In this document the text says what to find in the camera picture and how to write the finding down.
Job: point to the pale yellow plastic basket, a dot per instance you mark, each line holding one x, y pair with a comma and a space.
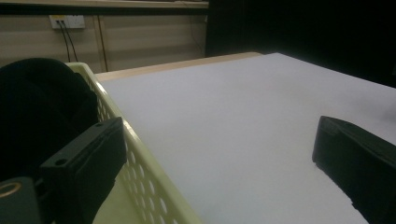
146, 174

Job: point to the black curtain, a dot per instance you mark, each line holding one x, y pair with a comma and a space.
295, 31

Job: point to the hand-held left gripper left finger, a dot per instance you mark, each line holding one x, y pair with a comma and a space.
84, 161

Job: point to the white table sheet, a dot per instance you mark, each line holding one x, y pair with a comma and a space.
233, 124

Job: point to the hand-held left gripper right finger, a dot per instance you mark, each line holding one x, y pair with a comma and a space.
358, 161

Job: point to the white wall socket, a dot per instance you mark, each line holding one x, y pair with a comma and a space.
74, 21

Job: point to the black tank top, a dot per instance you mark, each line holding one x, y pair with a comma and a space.
37, 109

